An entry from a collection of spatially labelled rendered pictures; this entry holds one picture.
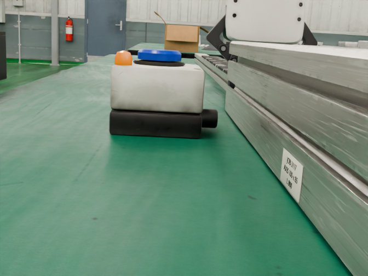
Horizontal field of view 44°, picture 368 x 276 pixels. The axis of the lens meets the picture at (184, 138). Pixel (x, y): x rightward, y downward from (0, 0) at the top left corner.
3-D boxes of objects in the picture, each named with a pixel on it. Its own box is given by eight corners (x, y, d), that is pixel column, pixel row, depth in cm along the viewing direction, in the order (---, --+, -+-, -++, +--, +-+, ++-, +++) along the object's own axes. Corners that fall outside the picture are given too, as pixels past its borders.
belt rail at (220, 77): (194, 61, 168) (194, 52, 168) (205, 61, 168) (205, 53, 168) (227, 92, 75) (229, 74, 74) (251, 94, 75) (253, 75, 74)
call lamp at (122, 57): (115, 63, 39) (115, 49, 39) (132, 64, 39) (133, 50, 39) (113, 64, 38) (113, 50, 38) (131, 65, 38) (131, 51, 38)
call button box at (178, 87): (118, 118, 47) (120, 56, 45) (211, 123, 47) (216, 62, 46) (108, 134, 39) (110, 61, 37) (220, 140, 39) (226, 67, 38)
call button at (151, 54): (138, 68, 44) (139, 47, 43) (179, 70, 44) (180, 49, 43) (135, 71, 40) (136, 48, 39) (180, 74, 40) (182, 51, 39)
